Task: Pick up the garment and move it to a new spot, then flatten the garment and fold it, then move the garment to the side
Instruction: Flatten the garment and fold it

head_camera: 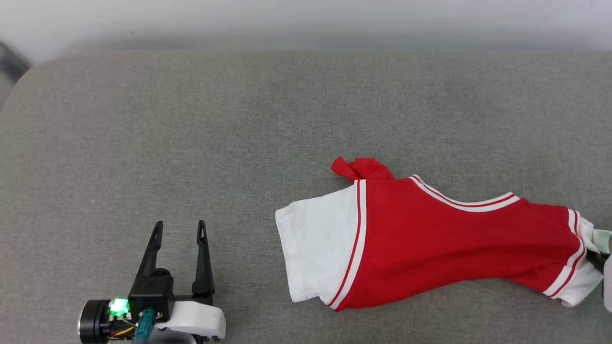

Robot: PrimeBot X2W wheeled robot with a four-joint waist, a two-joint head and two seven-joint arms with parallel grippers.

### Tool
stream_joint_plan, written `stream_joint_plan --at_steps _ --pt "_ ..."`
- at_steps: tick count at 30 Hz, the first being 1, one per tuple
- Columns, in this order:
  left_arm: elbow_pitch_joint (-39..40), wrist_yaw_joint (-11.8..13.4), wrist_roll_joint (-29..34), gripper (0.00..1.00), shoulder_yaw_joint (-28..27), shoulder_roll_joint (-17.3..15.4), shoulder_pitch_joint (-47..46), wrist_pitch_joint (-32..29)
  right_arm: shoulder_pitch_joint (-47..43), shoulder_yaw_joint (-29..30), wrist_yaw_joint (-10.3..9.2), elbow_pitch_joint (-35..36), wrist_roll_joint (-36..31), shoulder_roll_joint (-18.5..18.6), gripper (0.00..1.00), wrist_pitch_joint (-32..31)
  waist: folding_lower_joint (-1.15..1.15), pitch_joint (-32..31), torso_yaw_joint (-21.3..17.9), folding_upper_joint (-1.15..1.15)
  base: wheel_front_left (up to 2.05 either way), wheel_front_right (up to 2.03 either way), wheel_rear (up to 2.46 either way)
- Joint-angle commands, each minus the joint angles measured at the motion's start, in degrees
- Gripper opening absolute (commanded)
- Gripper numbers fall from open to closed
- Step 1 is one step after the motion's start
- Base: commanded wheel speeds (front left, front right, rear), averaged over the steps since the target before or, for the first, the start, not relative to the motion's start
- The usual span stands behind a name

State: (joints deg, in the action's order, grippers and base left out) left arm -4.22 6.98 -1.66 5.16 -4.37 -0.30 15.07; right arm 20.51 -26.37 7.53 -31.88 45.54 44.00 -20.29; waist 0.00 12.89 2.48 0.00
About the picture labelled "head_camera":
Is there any red and white shirt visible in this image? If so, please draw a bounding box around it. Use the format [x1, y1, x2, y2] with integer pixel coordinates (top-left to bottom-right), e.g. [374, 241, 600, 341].
[275, 156, 604, 312]

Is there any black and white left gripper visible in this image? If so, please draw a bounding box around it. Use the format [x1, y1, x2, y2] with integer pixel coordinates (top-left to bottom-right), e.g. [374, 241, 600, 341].
[78, 219, 226, 344]

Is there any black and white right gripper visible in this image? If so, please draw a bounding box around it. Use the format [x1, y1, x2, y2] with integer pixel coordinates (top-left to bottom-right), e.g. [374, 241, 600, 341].
[587, 229, 612, 312]

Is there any grey fabric sofa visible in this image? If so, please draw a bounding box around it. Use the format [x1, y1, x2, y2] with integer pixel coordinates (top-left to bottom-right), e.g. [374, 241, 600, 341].
[0, 50, 612, 344]

